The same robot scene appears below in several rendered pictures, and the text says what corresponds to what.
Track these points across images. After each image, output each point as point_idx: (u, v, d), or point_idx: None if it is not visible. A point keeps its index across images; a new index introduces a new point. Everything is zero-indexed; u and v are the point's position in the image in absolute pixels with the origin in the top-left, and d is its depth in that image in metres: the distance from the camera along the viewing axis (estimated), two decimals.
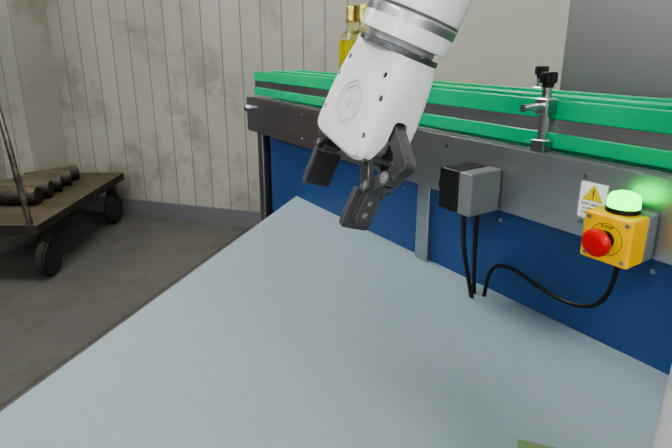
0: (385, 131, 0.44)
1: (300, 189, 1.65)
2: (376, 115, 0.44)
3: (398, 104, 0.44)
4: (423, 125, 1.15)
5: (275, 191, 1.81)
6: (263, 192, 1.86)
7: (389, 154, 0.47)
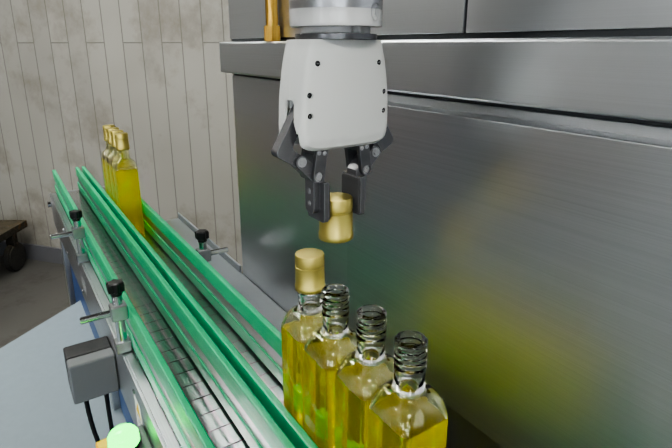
0: (282, 110, 0.47)
1: (80, 295, 1.67)
2: (280, 98, 0.48)
3: (283, 83, 0.47)
4: None
5: (74, 288, 1.83)
6: (67, 286, 1.88)
7: (316, 142, 0.48)
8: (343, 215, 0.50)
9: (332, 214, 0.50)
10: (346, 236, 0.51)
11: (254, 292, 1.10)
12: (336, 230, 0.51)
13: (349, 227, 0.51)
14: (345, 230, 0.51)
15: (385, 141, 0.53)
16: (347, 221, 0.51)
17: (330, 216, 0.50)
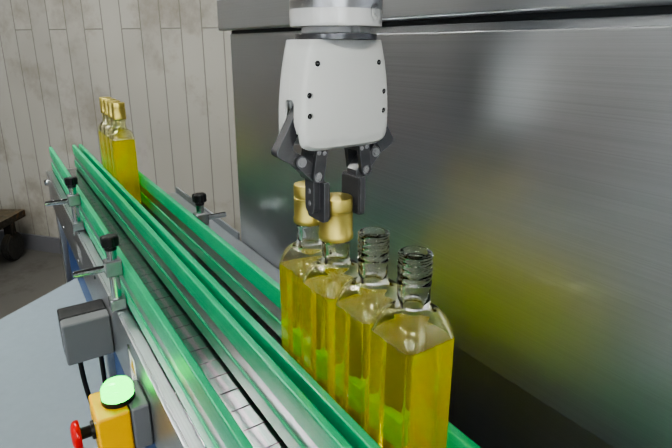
0: (282, 110, 0.47)
1: None
2: (280, 98, 0.48)
3: (283, 83, 0.47)
4: None
5: (71, 267, 1.81)
6: (64, 266, 1.86)
7: (315, 142, 0.48)
8: (343, 215, 0.50)
9: (332, 214, 0.50)
10: (346, 236, 0.51)
11: (253, 257, 1.08)
12: (336, 230, 0.51)
13: (349, 227, 0.51)
14: (345, 230, 0.51)
15: (385, 141, 0.53)
16: (347, 221, 0.51)
17: (330, 216, 0.50)
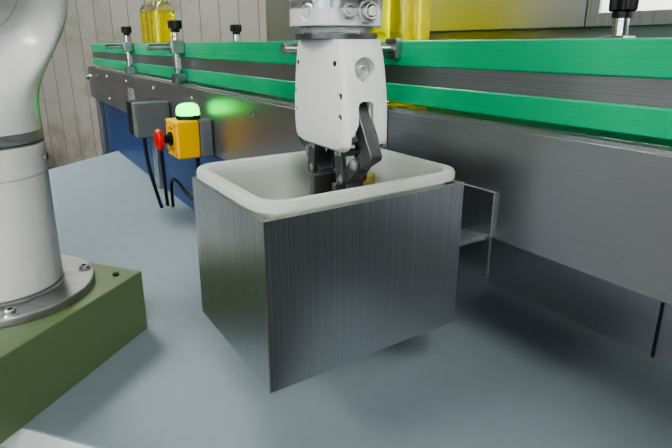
0: None
1: (118, 144, 1.90)
2: None
3: None
4: (154, 75, 1.40)
5: (110, 149, 2.06)
6: (103, 151, 2.11)
7: None
8: None
9: None
10: None
11: None
12: None
13: None
14: None
15: (364, 157, 0.45)
16: None
17: None
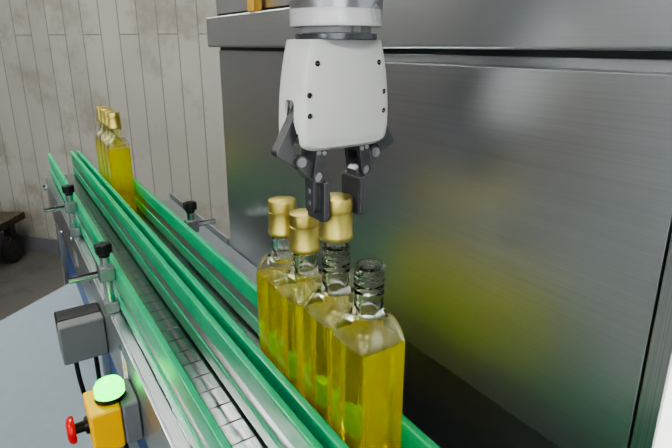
0: (282, 110, 0.47)
1: (74, 275, 1.70)
2: (280, 98, 0.48)
3: (283, 82, 0.47)
4: None
5: (69, 270, 1.86)
6: (62, 268, 1.91)
7: (315, 142, 0.48)
8: (310, 230, 0.56)
9: (300, 228, 0.56)
10: (313, 248, 0.57)
11: (241, 262, 1.13)
12: (304, 242, 0.56)
13: (316, 240, 0.57)
14: (312, 243, 0.56)
15: (385, 141, 0.53)
16: (314, 235, 0.56)
17: (298, 230, 0.56)
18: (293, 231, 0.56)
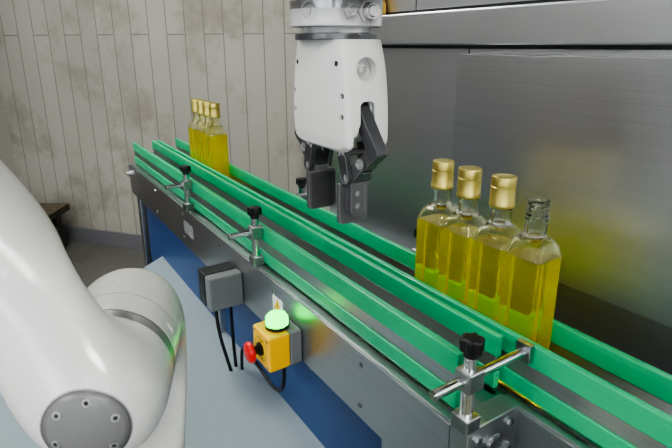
0: None
1: (163, 251, 1.89)
2: None
3: None
4: None
5: (152, 248, 2.05)
6: (144, 247, 2.10)
7: None
8: (477, 180, 0.75)
9: (470, 179, 0.74)
10: (478, 195, 0.75)
11: None
12: (472, 190, 0.75)
13: (480, 189, 0.75)
14: (477, 191, 0.75)
15: (369, 155, 0.45)
16: (479, 184, 0.75)
17: (468, 181, 0.74)
18: (464, 181, 0.75)
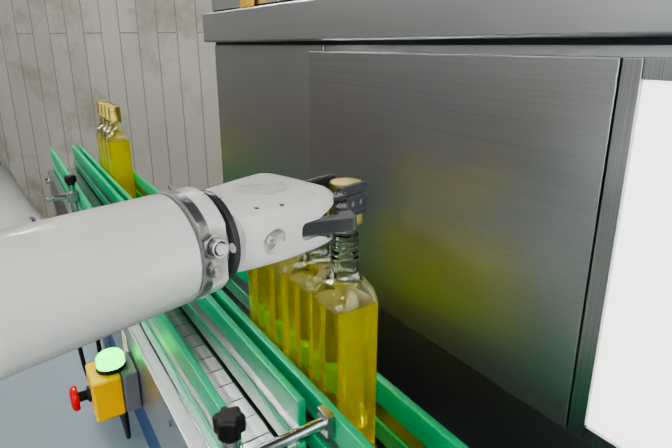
0: None
1: None
2: (227, 182, 0.47)
3: None
4: None
5: None
6: None
7: None
8: None
9: None
10: None
11: None
12: None
13: None
14: None
15: (347, 227, 0.44)
16: None
17: None
18: None
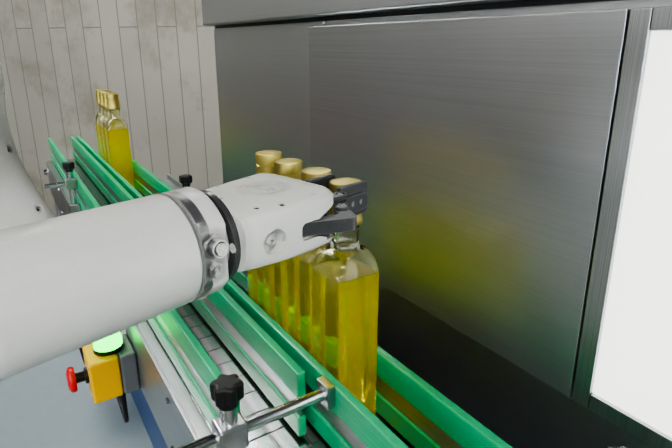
0: None
1: None
2: (227, 182, 0.47)
3: None
4: None
5: None
6: None
7: None
8: (293, 176, 0.60)
9: (284, 175, 0.60)
10: None
11: None
12: None
13: None
14: None
15: (347, 227, 0.44)
16: None
17: None
18: None
